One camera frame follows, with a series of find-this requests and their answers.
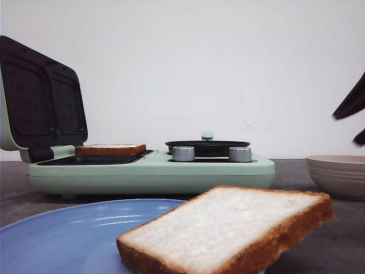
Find black round frying pan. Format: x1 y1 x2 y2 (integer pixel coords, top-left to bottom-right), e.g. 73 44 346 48
165 131 250 157

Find beige ribbed bowl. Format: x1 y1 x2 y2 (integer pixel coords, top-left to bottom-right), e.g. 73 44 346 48
306 155 364 200

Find white bread slice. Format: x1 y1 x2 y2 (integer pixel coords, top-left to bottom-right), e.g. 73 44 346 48
75 143 147 156
116 186 334 273

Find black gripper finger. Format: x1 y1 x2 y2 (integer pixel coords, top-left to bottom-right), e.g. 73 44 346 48
352 131 365 147
332 74 364 119

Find mint green sandwich maker lid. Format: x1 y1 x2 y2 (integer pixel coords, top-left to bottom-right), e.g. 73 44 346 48
1 36 88 163

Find silver control knob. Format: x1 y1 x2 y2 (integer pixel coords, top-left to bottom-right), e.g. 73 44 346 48
172 146 195 162
229 147 252 163

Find blue plastic plate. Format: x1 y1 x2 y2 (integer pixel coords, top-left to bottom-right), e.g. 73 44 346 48
1 199 182 273

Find mint green breakfast maker base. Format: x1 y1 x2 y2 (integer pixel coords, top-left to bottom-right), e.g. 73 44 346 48
29 151 275 196

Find left silver control knob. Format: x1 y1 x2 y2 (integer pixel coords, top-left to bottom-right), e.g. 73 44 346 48
172 146 195 162

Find right silver control knob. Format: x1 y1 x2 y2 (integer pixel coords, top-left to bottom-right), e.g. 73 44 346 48
229 147 252 163

